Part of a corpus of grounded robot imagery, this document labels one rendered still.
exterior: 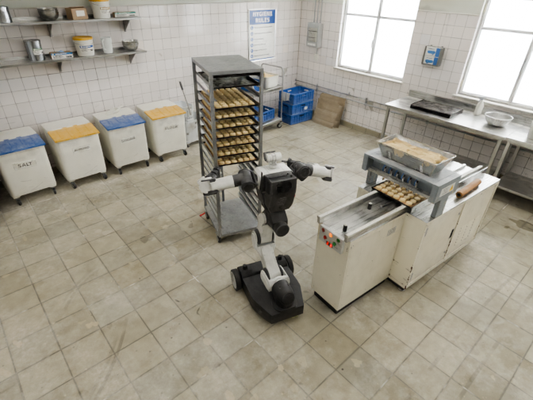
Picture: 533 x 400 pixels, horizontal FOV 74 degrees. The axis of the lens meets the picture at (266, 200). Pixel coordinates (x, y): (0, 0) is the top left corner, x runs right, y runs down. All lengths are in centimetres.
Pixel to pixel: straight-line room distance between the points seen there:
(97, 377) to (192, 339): 71
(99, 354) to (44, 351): 43
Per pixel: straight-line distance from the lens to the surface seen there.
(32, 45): 527
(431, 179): 301
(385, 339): 324
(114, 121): 540
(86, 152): 524
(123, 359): 313
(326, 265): 301
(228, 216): 406
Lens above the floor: 248
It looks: 32 degrees down
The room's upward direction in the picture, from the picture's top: 2 degrees clockwise
